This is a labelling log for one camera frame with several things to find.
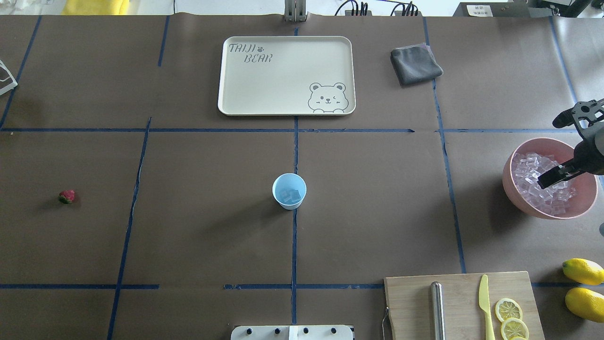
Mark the yellow folded cloth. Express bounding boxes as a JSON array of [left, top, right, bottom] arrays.
[[61, 0, 130, 16]]

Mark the light blue plastic cup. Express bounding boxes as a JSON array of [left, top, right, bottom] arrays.
[[272, 173, 308, 210]]

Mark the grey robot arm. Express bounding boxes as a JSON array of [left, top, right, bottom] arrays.
[[537, 124, 604, 189]]

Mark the yellow plastic knife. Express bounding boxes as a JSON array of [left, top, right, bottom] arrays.
[[478, 274, 496, 340]]

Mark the whole lemon near bowl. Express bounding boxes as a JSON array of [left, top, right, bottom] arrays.
[[564, 288, 604, 323]]

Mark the cream bear tray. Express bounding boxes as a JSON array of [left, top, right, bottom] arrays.
[[217, 36, 356, 116]]

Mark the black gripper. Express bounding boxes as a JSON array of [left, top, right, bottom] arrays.
[[537, 160, 586, 189]]

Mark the clear ice cube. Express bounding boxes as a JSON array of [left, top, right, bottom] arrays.
[[287, 189, 302, 204], [277, 188, 291, 204]]

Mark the aluminium frame post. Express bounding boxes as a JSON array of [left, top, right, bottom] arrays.
[[284, 0, 308, 22]]

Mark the wooden cutting board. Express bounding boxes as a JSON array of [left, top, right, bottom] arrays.
[[384, 271, 545, 340]]

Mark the lemon slices row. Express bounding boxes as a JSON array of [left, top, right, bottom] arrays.
[[494, 298, 530, 340]]

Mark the steel handled knife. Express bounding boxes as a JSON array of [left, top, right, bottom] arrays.
[[430, 281, 446, 340]]

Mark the grey folded cloth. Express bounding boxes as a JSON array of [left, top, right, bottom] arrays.
[[390, 43, 444, 87]]

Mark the pink bowl of ice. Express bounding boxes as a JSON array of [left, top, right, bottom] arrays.
[[501, 137, 598, 220]]

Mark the black power strip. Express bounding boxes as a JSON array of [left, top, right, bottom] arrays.
[[338, 6, 423, 17]]

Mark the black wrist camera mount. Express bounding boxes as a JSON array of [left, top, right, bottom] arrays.
[[552, 99, 604, 129]]

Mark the whole lemon far side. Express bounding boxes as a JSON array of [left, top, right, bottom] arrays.
[[562, 258, 604, 286]]

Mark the red strawberry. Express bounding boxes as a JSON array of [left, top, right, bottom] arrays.
[[58, 189, 77, 204]]

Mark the white wire cup rack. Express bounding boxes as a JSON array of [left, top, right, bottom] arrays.
[[0, 60, 18, 95]]

